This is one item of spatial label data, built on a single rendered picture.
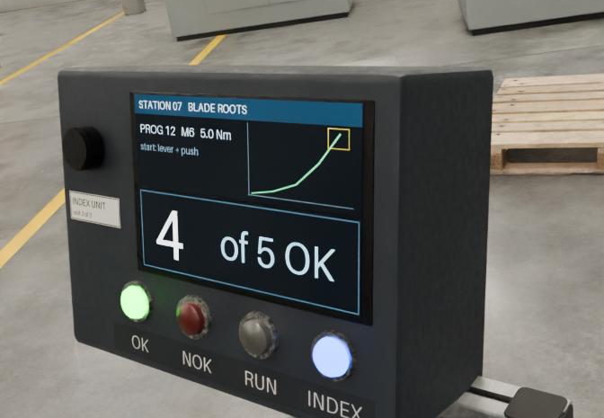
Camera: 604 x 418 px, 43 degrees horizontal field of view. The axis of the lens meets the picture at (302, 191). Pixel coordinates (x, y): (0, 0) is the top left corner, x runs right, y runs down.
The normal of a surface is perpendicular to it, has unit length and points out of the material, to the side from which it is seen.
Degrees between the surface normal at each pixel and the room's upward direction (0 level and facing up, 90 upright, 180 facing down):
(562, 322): 0
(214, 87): 75
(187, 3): 90
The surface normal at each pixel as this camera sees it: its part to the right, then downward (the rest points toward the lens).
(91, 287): -0.60, 0.15
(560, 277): -0.16, -0.91
